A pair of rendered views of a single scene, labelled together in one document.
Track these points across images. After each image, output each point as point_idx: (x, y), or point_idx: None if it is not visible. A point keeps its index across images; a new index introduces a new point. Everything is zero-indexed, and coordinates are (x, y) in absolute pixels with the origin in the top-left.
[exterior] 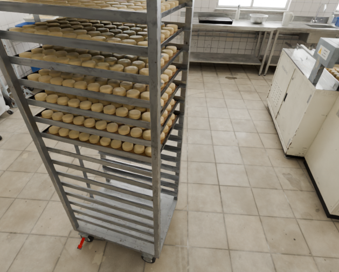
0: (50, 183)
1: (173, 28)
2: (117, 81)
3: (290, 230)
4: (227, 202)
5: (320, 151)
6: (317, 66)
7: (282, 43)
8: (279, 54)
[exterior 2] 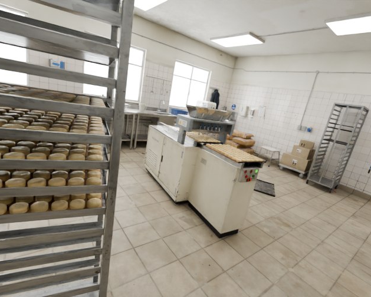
0: None
1: None
2: (47, 124)
3: (203, 259)
4: (147, 261)
5: (198, 191)
6: (181, 131)
7: (141, 125)
8: (141, 133)
